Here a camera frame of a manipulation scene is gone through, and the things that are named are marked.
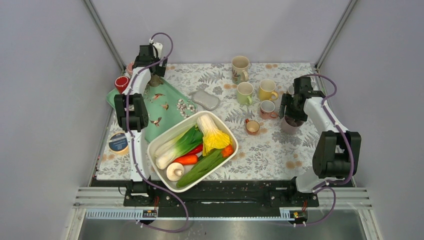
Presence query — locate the purple mug black handle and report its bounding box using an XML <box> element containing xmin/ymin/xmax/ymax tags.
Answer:
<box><xmin>281</xmin><ymin>116</ymin><xmax>304</xmax><ymax>135</ymax></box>

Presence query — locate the terracotta pink mug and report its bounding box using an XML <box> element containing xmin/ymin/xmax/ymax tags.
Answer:
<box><xmin>259</xmin><ymin>100</ymin><xmax>279</xmax><ymax>120</ymax></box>

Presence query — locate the pink tall cup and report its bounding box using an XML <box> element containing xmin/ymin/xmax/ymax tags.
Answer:
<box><xmin>126</xmin><ymin>62</ymin><xmax>134</xmax><ymax>76</ymax></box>

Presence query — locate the yellow mug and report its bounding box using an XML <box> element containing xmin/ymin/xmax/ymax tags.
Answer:
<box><xmin>257</xmin><ymin>79</ymin><xmax>279</xmax><ymax>101</ymax></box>

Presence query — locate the red mug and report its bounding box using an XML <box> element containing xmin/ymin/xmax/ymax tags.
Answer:
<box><xmin>114</xmin><ymin>75</ymin><xmax>131</xmax><ymax>94</ymax></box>

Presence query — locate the small orange mug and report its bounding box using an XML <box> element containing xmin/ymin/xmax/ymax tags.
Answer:
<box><xmin>245</xmin><ymin>119</ymin><xmax>260</xmax><ymax>136</ymax></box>

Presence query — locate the light green mug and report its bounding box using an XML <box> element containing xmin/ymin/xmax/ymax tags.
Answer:
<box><xmin>236</xmin><ymin>82</ymin><xmax>254</xmax><ymax>106</ymax></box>

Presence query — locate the cream floral mug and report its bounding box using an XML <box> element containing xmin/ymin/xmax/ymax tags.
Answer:
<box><xmin>231</xmin><ymin>55</ymin><xmax>250</xmax><ymax>85</ymax></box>

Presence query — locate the brown small cup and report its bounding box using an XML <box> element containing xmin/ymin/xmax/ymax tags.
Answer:
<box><xmin>148</xmin><ymin>74</ymin><xmax>164</xmax><ymax>88</ymax></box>

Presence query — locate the peach floral mug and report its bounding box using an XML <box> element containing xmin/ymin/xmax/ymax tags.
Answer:
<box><xmin>287</xmin><ymin>85</ymin><xmax>295</xmax><ymax>96</ymax></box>

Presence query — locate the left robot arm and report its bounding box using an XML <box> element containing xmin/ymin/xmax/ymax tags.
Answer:
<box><xmin>114</xmin><ymin>43</ymin><xmax>166</xmax><ymax>206</ymax></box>

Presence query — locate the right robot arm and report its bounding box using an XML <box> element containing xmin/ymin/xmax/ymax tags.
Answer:
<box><xmin>278</xmin><ymin>74</ymin><xmax>362</xmax><ymax>206</ymax></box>

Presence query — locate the green floral tray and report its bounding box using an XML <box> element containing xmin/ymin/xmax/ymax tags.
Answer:
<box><xmin>105</xmin><ymin>77</ymin><xmax>197</xmax><ymax>144</ymax></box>

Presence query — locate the floral tablecloth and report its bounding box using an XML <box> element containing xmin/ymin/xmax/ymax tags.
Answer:
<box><xmin>95</xmin><ymin>62</ymin><xmax>320</xmax><ymax>181</ymax></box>

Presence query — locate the grey sponge pad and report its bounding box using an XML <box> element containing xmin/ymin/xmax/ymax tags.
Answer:
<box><xmin>189</xmin><ymin>89</ymin><xmax>221</xmax><ymax>111</ymax></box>

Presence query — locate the bok choy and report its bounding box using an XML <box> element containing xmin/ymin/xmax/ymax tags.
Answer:
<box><xmin>155</xmin><ymin>126</ymin><xmax>203</xmax><ymax>170</ymax></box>

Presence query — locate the yellow tape roll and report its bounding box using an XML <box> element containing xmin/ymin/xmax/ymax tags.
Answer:
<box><xmin>107</xmin><ymin>132</ymin><xmax>129</xmax><ymax>155</ymax></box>

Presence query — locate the napa cabbage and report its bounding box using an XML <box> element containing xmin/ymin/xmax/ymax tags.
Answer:
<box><xmin>196</xmin><ymin>114</ymin><xmax>232</xmax><ymax>157</ymax></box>

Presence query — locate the red chili pepper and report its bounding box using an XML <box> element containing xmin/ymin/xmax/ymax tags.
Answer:
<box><xmin>186</xmin><ymin>143</ymin><xmax>203</xmax><ymax>155</ymax></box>

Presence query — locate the orange carrot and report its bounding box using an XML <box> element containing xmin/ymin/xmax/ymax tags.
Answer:
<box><xmin>173</xmin><ymin>154</ymin><xmax>199</xmax><ymax>166</ymax></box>

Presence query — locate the white mushroom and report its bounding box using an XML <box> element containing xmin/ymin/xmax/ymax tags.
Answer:
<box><xmin>166</xmin><ymin>162</ymin><xmax>185</xmax><ymax>182</ymax></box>

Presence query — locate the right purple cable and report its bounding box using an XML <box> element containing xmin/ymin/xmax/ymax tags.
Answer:
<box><xmin>291</xmin><ymin>73</ymin><xmax>355</xmax><ymax>228</ymax></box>

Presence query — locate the purple cable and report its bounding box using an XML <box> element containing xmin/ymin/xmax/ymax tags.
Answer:
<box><xmin>291</xmin><ymin>73</ymin><xmax>355</xmax><ymax>228</ymax></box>
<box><xmin>124</xmin><ymin>32</ymin><xmax>190</xmax><ymax>234</ymax></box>

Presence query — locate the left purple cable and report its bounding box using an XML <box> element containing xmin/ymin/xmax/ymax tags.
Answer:
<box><xmin>124</xmin><ymin>32</ymin><xmax>190</xmax><ymax>234</ymax></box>

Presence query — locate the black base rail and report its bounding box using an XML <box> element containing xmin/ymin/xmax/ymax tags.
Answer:
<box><xmin>123</xmin><ymin>180</ymin><xmax>320</xmax><ymax>208</ymax></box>

